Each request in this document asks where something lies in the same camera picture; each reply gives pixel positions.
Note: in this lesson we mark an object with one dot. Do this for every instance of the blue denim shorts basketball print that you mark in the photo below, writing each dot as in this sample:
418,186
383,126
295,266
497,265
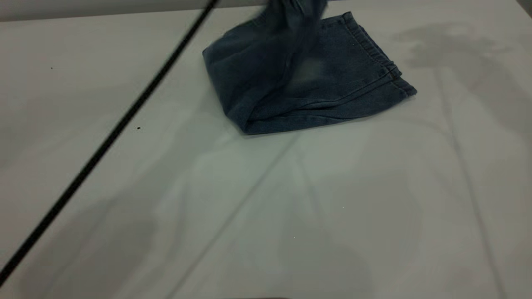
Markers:
316,87

